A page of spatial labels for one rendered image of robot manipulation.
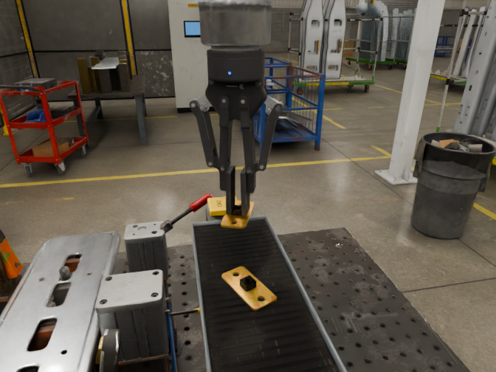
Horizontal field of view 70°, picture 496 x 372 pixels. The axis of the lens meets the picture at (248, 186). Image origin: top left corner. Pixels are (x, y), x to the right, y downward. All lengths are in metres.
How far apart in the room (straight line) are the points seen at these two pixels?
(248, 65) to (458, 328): 2.07
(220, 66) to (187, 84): 6.28
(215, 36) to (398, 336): 0.94
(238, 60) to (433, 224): 2.69
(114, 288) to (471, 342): 1.97
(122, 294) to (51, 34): 7.30
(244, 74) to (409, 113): 3.43
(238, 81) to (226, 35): 0.06
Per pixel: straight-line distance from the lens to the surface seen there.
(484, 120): 4.93
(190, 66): 6.70
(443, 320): 2.36
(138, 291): 0.60
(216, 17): 0.45
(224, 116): 0.49
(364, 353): 1.08
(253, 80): 0.47
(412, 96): 3.81
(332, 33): 8.99
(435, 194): 2.93
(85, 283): 0.83
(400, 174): 4.04
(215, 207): 0.70
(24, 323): 0.79
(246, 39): 0.45
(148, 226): 0.86
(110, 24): 7.56
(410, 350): 1.12
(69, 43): 7.70
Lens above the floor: 1.48
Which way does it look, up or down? 24 degrees down
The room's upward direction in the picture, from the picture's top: straight up
